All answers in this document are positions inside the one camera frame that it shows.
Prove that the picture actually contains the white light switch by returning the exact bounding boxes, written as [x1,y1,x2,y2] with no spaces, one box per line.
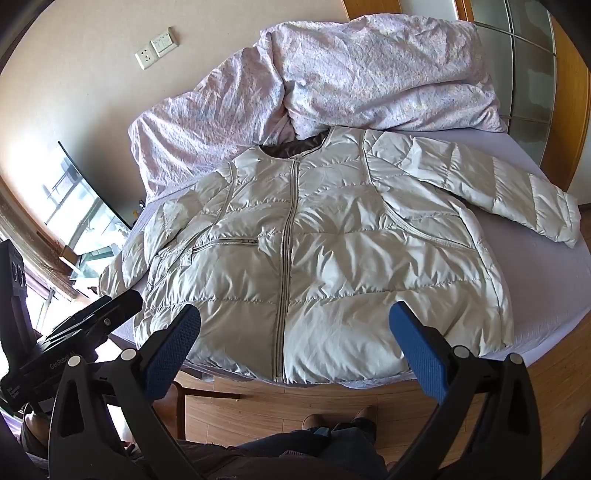
[151,26,179,58]

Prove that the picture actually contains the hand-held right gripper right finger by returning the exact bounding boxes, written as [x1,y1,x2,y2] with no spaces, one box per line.
[389,301,542,480]

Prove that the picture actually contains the black flat screen television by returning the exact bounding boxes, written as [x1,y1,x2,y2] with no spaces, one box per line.
[44,140,135,269]

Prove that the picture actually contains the wooden chair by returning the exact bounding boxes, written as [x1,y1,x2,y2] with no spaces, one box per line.
[154,378,189,442]

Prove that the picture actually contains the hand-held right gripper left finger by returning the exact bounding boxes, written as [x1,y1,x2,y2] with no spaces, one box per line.
[48,304,202,480]

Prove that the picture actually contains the white puffer jacket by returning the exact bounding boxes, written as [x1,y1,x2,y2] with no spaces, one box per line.
[99,126,581,385]

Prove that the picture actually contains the person's legs in jeans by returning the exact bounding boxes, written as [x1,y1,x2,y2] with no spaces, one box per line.
[173,418,389,480]

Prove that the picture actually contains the white wall socket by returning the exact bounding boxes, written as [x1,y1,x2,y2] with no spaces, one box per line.
[134,46,158,71]

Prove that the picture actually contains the bed with lavender sheet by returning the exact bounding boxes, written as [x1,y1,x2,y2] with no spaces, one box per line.
[99,130,591,387]

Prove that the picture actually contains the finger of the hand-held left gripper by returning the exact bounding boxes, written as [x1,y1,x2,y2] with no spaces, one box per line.
[42,289,145,346]

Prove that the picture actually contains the pink floral duvet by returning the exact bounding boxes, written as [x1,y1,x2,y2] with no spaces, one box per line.
[128,13,505,205]

